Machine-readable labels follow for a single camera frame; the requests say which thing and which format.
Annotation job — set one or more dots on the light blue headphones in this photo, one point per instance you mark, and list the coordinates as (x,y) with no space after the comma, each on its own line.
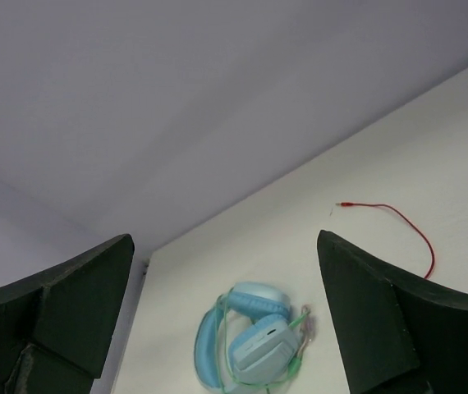
(257,356)

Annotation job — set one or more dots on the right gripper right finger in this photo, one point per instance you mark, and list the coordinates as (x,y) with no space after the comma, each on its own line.
(396,332)

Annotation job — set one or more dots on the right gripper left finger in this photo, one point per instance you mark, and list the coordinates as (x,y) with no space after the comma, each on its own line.
(56,326)

